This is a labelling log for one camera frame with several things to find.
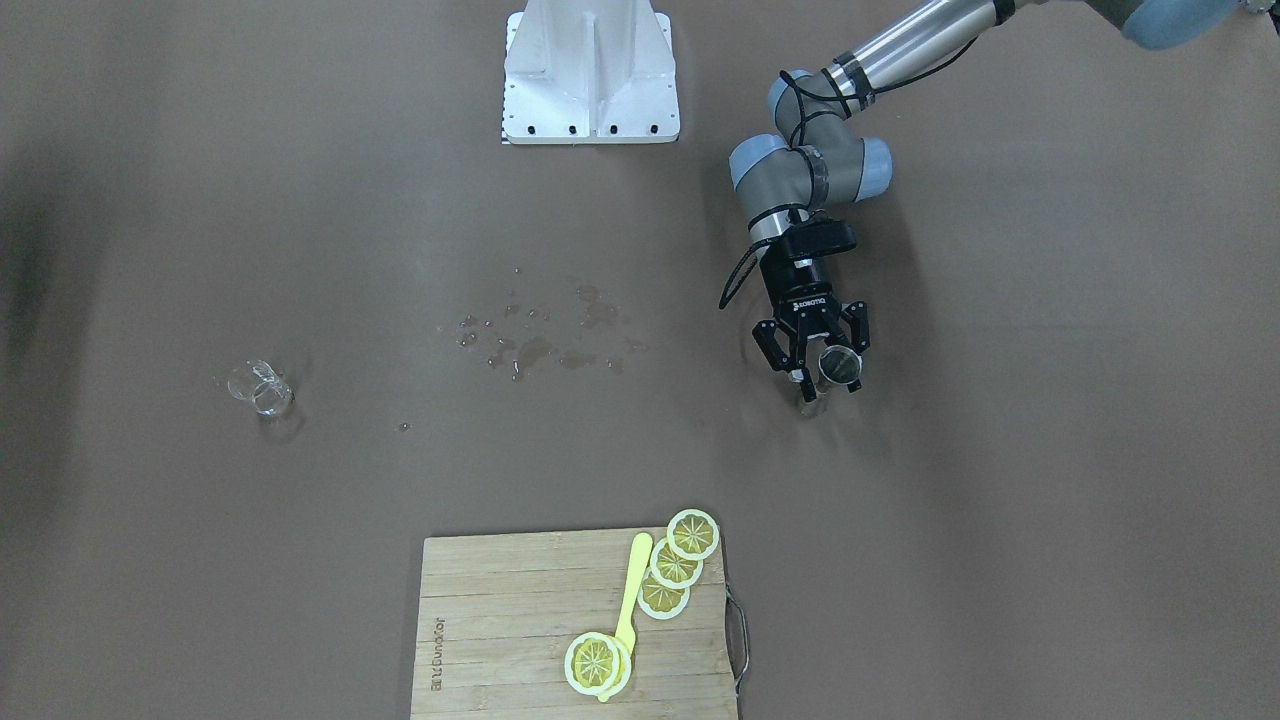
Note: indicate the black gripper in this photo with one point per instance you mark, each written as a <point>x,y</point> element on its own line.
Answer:
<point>797,290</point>

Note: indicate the steel jigger measuring cup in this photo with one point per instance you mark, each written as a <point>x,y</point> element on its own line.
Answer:
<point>837,368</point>

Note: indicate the clear glass beaker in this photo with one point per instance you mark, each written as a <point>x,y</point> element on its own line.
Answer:
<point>257,384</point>

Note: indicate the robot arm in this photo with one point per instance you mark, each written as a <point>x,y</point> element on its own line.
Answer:
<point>786,183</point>

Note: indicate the lemon slice at board corner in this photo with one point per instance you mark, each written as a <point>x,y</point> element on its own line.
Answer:
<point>693,534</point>

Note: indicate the overlapping lemon slice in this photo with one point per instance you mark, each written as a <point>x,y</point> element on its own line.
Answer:
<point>659,601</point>
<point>672,570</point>

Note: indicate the lower lemon slice on knife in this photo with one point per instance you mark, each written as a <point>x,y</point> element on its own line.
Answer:
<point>624,675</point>

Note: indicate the lemon slice on knife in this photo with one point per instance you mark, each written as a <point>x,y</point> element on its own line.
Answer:
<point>589,664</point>
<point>624,675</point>

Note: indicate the top lemon slice on knife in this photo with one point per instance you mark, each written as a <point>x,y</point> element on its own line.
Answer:
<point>589,664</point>

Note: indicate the bamboo cutting board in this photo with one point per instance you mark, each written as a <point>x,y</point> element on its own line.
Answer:
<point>498,613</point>

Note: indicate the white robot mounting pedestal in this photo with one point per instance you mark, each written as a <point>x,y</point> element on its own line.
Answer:
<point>579,72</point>

